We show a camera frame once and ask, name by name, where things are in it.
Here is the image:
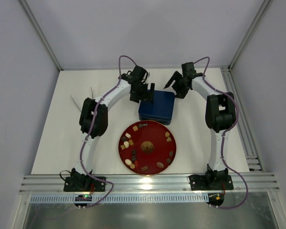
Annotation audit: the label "blue chocolate tin box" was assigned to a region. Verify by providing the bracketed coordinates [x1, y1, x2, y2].
[139, 115, 172, 125]

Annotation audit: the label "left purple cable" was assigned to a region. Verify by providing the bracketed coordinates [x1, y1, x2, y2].
[80, 55, 138, 206]

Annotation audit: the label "slotted cable duct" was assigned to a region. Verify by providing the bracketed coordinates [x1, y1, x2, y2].
[30, 193, 209, 204]

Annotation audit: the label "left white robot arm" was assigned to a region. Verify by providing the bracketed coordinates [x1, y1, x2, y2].
[63, 65, 155, 192]

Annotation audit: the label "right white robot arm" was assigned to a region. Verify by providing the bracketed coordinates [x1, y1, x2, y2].
[165, 62, 239, 191]

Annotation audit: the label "silver metal tongs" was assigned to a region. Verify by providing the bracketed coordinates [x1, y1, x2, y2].
[70, 87, 94, 112]

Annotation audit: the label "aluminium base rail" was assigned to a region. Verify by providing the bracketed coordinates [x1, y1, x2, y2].
[19, 172, 280, 194]

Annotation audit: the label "red round plate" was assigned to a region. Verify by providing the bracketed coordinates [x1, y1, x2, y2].
[118, 121, 177, 176]

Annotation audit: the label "brown oval chocolate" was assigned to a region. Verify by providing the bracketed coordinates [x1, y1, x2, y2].
[156, 162, 164, 168]

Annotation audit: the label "blue tin lid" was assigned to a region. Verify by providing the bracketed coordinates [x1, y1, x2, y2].
[138, 91, 175, 118]

